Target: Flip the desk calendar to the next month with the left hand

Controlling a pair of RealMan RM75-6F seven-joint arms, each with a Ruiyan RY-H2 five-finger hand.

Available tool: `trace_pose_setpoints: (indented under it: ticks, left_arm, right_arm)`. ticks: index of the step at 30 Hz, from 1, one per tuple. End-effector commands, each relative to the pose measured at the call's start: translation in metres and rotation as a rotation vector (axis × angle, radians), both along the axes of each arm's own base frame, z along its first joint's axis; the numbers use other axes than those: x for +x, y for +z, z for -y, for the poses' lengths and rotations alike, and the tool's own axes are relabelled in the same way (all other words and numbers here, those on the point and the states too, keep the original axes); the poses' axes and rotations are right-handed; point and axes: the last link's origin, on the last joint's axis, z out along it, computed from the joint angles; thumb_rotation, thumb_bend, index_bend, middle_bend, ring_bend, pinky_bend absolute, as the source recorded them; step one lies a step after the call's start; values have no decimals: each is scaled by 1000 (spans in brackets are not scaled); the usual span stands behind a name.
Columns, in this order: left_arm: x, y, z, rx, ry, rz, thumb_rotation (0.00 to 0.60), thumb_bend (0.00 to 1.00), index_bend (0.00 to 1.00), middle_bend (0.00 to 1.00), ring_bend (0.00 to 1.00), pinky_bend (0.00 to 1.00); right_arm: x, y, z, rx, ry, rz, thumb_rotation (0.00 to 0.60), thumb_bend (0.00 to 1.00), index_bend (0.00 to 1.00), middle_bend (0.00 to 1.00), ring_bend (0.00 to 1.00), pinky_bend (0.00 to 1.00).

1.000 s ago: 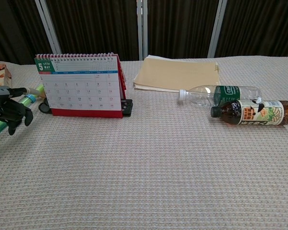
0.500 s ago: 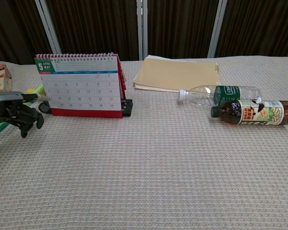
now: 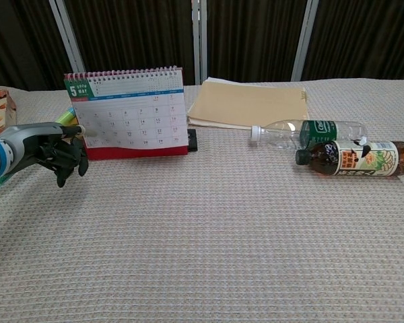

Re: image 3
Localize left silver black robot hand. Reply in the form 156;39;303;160
0;121;98;188

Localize red spiral desk calendar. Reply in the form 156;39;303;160
63;65;190;161

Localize green tube toy blue ends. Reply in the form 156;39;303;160
0;106;79;200

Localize dark fabric screen panel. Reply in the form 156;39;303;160
198;0;319;83
302;0;404;81
55;0;201;85
0;0;85;92

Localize small black device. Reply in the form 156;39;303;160
187;127;200;151

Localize woven pastel tablecloth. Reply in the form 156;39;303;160
0;77;404;323

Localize kraft cover spiral notebook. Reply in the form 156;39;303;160
186;77;308;131

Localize clear bottle green label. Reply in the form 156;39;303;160
250;118;369;151

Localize brown tea bottle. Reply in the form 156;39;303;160
295;139;404;178

